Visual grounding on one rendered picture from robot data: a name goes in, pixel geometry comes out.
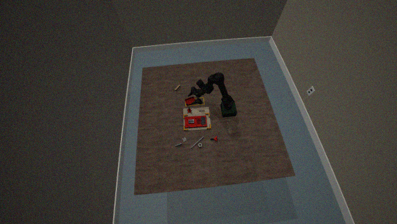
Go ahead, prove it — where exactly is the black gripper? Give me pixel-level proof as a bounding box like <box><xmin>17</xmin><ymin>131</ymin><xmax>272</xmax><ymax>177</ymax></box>
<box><xmin>188</xmin><ymin>87</ymin><xmax>204</xmax><ymax>104</ymax></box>

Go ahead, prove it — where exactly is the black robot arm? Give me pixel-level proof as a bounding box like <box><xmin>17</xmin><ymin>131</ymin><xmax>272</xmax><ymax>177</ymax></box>
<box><xmin>192</xmin><ymin>73</ymin><xmax>234</xmax><ymax>110</ymax></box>

